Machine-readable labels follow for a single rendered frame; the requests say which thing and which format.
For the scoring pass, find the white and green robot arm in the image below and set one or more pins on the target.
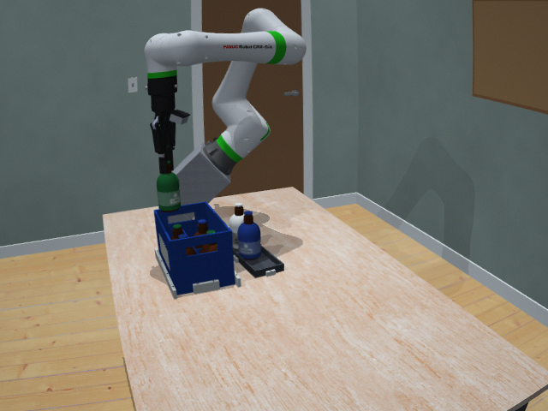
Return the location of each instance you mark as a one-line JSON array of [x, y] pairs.
[[246, 128]]

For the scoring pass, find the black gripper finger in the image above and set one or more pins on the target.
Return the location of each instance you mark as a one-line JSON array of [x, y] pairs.
[[159, 140], [170, 141]]

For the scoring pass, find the green labeled bottle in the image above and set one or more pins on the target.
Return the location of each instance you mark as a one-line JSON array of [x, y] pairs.
[[168, 189]]

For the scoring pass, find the brown bottle with green cap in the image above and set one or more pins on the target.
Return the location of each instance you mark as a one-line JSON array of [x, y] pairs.
[[176, 231]]

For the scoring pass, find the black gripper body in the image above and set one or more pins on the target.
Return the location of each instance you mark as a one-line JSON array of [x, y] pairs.
[[160, 104]]

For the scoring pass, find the blue crate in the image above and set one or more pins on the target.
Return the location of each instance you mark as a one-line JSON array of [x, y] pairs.
[[201, 267]]

